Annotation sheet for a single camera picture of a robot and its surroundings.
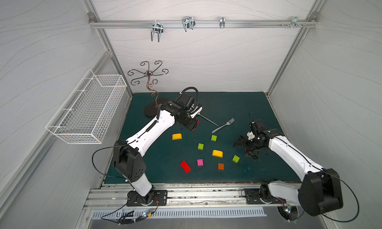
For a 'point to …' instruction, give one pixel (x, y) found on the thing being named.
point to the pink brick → (200, 162)
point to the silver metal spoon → (199, 113)
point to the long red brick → (186, 167)
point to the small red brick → (198, 122)
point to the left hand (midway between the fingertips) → (194, 125)
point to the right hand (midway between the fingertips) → (239, 148)
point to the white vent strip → (187, 213)
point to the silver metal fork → (220, 128)
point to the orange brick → (221, 166)
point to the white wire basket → (87, 115)
